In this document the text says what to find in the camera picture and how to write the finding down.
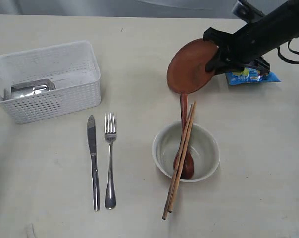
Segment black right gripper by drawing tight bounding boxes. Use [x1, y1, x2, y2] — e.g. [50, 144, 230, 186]
[203, 19, 271, 74]

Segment blue chips bag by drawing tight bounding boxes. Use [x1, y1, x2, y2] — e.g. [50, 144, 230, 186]
[225, 68, 281, 86]

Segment brown round plate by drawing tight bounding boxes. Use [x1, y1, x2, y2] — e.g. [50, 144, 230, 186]
[166, 38, 218, 94]

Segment white bowl with black pattern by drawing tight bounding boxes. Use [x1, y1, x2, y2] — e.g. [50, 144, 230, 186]
[152, 121, 220, 183]

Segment brown wooden chopstick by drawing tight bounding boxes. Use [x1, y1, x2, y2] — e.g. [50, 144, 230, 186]
[168, 101, 197, 213]
[162, 102, 196, 220]

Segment red-brown wooden spoon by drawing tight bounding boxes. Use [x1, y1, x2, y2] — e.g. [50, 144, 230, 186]
[173, 93, 195, 179]

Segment silver metal fork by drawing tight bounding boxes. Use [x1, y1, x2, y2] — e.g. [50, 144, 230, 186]
[104, 113, 117, 210]

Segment white perforated plastic basket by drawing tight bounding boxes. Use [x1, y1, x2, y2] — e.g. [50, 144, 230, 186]
[0, 41, 101, 124]

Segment silver table knife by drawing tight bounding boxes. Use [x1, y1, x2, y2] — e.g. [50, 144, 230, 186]
[87, 115, 100, 211]

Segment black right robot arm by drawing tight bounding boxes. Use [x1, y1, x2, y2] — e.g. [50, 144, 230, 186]
[203, 0, 299, 75]

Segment silver metal cup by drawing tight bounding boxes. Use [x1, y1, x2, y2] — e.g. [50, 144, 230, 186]
[7, 79, 56, 99]

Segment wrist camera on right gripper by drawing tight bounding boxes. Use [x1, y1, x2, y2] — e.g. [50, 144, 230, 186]
[232, 0, 265, 23]

